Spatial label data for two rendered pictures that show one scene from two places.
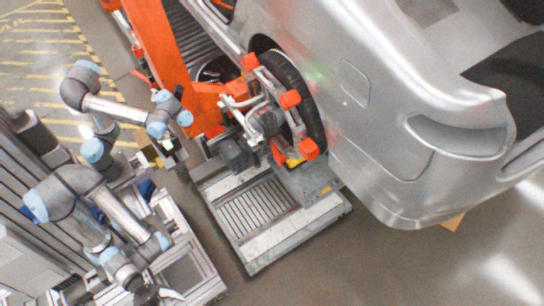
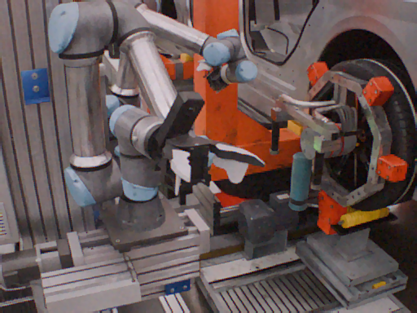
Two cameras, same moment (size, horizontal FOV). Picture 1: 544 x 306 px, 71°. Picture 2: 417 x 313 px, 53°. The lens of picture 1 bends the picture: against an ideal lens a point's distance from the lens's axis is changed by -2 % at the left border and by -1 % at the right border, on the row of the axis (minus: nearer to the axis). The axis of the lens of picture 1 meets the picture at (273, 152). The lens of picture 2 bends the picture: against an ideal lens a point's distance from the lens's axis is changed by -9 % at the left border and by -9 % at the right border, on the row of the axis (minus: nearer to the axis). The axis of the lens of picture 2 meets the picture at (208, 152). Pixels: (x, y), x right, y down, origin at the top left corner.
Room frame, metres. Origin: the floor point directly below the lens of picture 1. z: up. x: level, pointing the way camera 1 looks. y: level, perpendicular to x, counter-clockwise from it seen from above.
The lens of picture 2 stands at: (-0.25, 0.43, 1.54)
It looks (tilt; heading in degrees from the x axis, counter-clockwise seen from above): 24 degrees down; 3
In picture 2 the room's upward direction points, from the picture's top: straight up
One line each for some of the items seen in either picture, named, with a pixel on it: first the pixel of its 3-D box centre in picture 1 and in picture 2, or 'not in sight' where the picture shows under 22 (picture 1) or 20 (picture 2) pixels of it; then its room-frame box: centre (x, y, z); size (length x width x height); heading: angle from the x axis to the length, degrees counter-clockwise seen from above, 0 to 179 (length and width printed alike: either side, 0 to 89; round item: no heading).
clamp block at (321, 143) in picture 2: (257, 142); (327, 142); (1.24, 0.07, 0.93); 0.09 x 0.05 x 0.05; 113
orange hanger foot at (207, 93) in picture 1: (232, 87); (276, 132); (1.93, 0.18, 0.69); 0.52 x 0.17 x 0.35; 113
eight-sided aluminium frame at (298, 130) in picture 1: (274, 114); (342, 138); (1.48, -0.05, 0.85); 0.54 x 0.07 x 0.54; 23
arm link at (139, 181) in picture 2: (132, 269); (145, 169); (0.60, 0.61, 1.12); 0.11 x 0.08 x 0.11; 130
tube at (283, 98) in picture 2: (241, 91); (309, 93); (1.52, 0.10, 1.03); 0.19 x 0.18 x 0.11; 113
